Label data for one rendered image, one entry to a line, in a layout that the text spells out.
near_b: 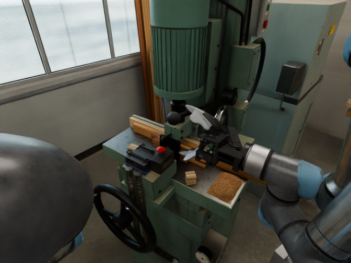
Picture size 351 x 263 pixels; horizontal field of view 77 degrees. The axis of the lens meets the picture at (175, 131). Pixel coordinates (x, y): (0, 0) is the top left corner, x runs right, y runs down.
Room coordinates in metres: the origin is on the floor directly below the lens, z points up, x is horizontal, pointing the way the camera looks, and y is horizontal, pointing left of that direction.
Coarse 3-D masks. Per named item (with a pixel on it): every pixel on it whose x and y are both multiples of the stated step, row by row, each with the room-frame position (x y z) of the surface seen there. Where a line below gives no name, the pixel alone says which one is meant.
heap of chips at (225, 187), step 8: (224, 176) 0.55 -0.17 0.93; (232, 176) 0.56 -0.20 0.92; (216, 184) 0.52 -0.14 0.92; (224, 184) 0.52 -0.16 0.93; (232, 184) 0.52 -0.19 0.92; (240, 184) 0.54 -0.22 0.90; (208, 192) 0.51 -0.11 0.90; (216, 192) 0.50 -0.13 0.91; (224, 192) 0.49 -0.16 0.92; (232, 192) 0.49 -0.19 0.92; (224, 200) 0.47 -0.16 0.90
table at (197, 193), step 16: (128, 128) 0.91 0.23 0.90; (112, 144) 0.78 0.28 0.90; (128, 144) 0.78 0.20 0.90; (176, 176) 0.58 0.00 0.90; (208, 176) 0.58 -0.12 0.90; (240, 176) 0.58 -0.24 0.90; (176, 192) 0.56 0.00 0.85; (192, 192) 0.52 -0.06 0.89; (240, 192) 0.51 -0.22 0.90; (160, 208) 0.49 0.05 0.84; (208, 208) 0.48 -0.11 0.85; (224, 208) 0.45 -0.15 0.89
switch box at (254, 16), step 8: (248, 0) 0.91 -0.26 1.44; (256, 0) 0.89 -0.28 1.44; (264, 0) 0.88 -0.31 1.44; (248, 8) 0.91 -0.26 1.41; (256, 8) 0.89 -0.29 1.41; (264, 8) 0.89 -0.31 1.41; (256, 16) 0.89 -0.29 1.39; (264, 16) 0.90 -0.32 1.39; (256, 24) 0.88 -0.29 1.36; (256, 32) 0.88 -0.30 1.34; (264, 32) 0.95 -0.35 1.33
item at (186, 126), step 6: (186, 120) 0.76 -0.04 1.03; (168, 126) 0.72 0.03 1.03; (174, 126) 0.71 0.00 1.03; (180, 126) 0.71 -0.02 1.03; (186, 126) 0.74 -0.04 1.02; (192, 126) 0.77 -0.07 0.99; (168, 132) 0.72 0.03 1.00; (174, 132) 0.70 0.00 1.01; (180, 132) 0.70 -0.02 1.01; (186, 132) 0.74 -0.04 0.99; (174, 138) 0.70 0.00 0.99; (180, 138) 0.70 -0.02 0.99
